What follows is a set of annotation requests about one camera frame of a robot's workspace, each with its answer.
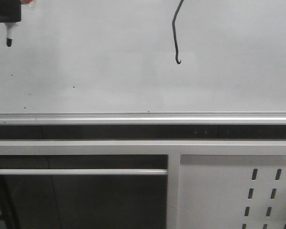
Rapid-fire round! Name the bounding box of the white black whiteboard marker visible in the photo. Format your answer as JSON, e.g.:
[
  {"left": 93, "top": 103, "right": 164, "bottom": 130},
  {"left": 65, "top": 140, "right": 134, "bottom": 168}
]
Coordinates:
[{"left": 4, "top": 22, "right": 18, "bottom": 47}]

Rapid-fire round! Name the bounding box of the white horizontal stand bar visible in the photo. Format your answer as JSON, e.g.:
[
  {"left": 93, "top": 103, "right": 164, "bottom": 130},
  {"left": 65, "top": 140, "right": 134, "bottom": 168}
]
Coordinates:
[{"left": 0, "top": 169, "right": 167, "bottom": 176}]

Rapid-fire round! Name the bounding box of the white perforated pegboard panel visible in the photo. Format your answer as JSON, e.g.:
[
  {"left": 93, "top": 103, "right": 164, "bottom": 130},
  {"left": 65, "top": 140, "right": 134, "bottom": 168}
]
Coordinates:
[{"left": 178, "top": 155, "right": 286, "bottom": 229}]

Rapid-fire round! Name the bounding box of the red round magnet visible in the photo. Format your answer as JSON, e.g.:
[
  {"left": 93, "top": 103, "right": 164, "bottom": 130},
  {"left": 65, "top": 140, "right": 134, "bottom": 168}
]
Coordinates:
[{"left": 20, "top": 0, "right": 36, "bottom": 10}]

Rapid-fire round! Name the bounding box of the whiteboard with aluminium frame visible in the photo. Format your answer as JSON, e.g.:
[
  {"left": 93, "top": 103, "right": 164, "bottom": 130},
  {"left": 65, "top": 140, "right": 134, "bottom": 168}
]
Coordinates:
[{"left": 0, "top": 0, "right": 286, "bottom": 125}]

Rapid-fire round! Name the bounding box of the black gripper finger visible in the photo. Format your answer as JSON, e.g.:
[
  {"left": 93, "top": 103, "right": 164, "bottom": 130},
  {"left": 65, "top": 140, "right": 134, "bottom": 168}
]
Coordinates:
[{"left": 0, "top": 0, "right": 21, "bottom": 23}]

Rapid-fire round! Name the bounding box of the white metal stand frame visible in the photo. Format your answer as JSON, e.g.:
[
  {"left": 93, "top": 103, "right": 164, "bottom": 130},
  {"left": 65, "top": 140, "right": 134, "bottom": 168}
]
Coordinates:
[{"left": 0, "top": 140, "right": 286, "bottom": 229}]

